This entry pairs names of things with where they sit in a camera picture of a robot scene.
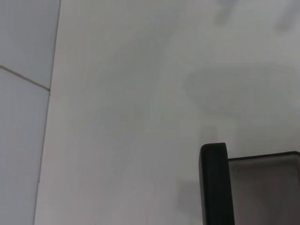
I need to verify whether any black glasses case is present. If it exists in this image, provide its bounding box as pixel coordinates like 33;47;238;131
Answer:
198;142;300;225

